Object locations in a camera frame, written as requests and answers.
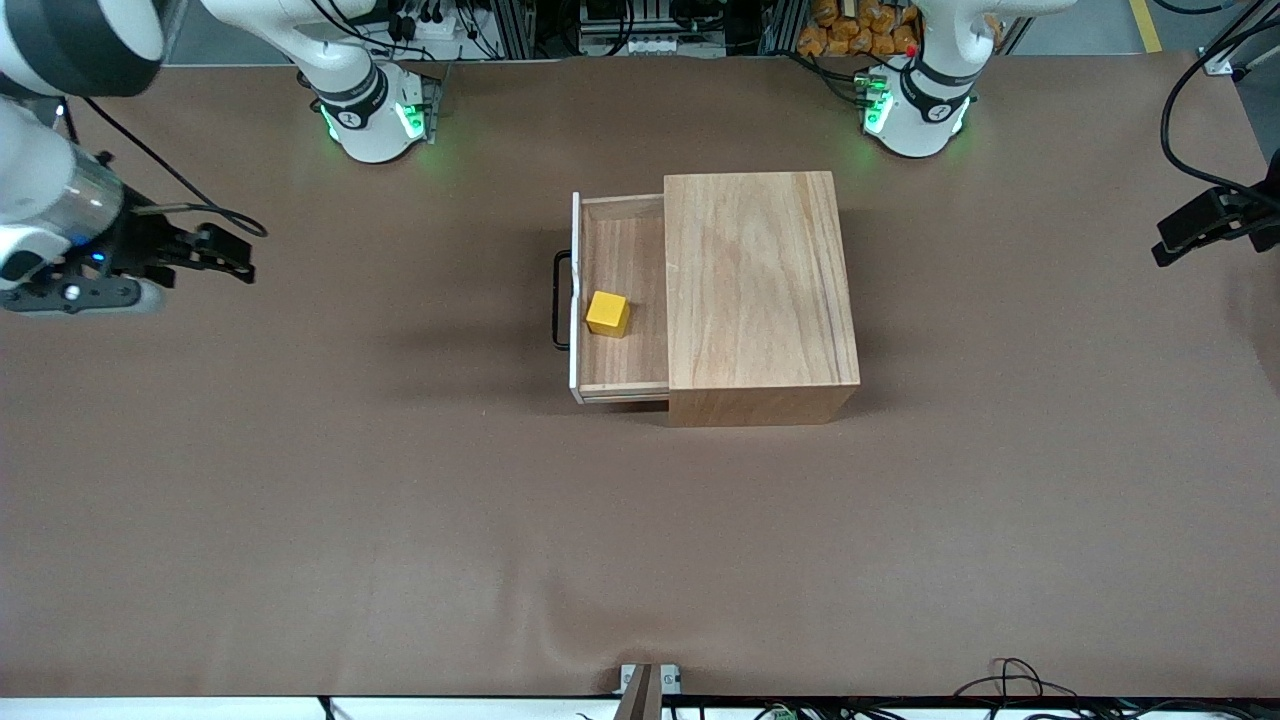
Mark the metal table edge bracket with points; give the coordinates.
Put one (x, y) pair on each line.
(670, 680)

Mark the bag of orange items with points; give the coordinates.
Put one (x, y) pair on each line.
(850, 30)

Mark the white power strip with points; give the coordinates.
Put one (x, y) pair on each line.
(420, 25)

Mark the wooden drawer cabinet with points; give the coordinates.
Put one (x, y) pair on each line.
(760, 290)

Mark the yellow cube block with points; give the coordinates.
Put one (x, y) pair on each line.
(607, 312)

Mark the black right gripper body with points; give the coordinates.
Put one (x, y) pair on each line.
(137, 244)

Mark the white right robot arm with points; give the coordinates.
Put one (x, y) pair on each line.
(40, 170)

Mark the brown table cover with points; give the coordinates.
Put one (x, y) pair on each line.
(500, 550)

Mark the aluminium frame extrusion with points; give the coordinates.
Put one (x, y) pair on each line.
(1225, 60)

